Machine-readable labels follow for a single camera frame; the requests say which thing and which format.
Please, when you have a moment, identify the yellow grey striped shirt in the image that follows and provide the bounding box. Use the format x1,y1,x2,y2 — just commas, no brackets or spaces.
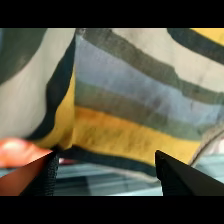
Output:
0,27,224,178

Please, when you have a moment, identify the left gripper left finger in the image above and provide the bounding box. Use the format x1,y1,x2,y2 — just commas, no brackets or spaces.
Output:
0,149,61,197

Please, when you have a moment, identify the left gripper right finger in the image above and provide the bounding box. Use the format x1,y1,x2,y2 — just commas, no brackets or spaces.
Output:
154,149,224,197

